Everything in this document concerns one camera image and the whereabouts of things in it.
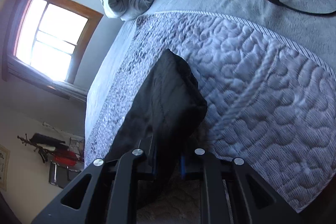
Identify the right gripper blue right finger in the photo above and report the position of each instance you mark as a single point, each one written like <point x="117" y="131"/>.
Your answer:
<point x="190" y="167"/>

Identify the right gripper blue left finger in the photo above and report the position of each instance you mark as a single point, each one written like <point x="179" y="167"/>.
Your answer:
<point x="147" y="167"/>

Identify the black padded pants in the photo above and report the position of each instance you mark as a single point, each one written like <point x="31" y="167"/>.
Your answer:
<point x="169" y="107"/>

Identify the red bag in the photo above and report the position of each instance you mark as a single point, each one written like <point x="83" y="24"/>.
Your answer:
<point x="66" y="157"/>

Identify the black folding chair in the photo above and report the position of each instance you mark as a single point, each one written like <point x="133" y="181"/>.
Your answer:
<point x="61" y="176"/>

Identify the wooden coat rack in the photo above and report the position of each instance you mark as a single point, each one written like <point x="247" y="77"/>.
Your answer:
<point x="42" y="150"/>

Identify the grey quilted bedspread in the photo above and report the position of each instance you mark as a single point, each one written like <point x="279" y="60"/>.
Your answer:
<point x="295" y="156"/>

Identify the black garment on rack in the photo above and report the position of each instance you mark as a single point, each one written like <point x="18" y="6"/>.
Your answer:
<point x="43" y="139"/>

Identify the wood framed window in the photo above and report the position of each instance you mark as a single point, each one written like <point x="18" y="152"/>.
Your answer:
<point x="44" y="44"/>

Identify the light blue bed sheet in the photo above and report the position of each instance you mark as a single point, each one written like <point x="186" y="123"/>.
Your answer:
<point x="140" y="42"/>

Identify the framed wall picture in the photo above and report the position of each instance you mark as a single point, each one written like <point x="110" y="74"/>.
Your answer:
<point x="4" y="163"/>

